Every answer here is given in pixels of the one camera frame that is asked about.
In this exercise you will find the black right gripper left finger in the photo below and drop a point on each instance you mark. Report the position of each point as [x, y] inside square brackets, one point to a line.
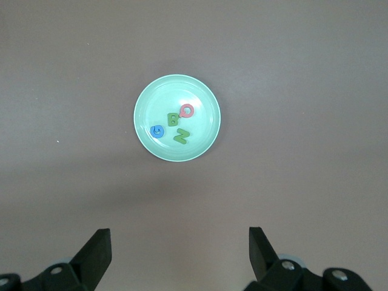
[91, 260]

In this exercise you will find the pink foam letter Q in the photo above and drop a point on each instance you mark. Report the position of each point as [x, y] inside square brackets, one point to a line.
[183, 111]

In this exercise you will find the light green round plate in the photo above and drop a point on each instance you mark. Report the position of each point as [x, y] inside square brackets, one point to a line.
[197, 145]

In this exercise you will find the blue foam letter G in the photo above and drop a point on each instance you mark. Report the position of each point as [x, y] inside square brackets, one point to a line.
[152, 133]

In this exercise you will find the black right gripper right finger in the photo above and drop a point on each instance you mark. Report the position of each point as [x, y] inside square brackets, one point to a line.
[266, 266]

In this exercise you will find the green foam letter N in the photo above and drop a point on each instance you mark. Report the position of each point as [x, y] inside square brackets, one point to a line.
[182, 136]

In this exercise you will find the green foam letter B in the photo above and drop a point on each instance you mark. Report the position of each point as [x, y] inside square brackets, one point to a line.
[169, 120]

